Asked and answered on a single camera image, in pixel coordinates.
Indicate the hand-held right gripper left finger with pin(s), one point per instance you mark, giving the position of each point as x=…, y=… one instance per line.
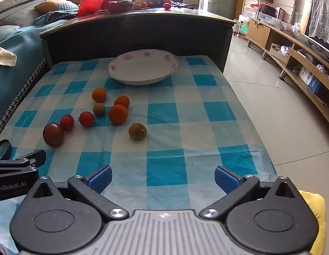
x=102, y=178

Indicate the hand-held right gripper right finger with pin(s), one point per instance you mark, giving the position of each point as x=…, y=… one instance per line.
x=225, y=179

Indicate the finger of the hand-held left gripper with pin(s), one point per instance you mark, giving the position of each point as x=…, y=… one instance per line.
x=34, y=158

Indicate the large dark red tomato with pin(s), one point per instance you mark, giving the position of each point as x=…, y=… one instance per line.
x=53, y=135

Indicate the yellow-brown round fruit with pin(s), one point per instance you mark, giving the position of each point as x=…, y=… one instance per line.
x=137, y=131
x=99, y=109

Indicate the orange mandarin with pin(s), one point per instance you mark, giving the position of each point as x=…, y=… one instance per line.
x=118, y=114
x=99, y=95
x=122, y=102

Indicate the white floral bowl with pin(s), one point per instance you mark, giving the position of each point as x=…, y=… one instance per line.
x=143, y=69

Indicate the blue checked tablecloth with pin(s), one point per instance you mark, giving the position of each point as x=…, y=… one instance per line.
x=164, y=117

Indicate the yellow cloth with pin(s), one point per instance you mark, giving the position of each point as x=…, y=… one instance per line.
x=317, y=212

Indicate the blue box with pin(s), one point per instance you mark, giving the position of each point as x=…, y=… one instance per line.
x=313, y=84

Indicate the white box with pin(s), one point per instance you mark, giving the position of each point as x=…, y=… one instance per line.
x=304, y=73

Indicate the dark patterned cushion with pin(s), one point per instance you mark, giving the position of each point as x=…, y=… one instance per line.
x=63, y=12

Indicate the wooden TV cabinet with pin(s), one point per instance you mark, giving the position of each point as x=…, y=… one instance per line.
x=260, y=33

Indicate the grey sofa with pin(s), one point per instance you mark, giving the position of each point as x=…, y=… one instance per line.
x=15, y=8

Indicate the yellow-brown cushion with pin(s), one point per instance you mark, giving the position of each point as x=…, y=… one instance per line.
x=48, y=5

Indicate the black television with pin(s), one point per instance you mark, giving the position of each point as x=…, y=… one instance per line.
x=322, y=47

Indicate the dark red bag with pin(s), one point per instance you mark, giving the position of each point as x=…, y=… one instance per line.
x=116, y=4

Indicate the white lace cloth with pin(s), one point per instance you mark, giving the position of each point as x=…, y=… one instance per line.
x=324, y=16

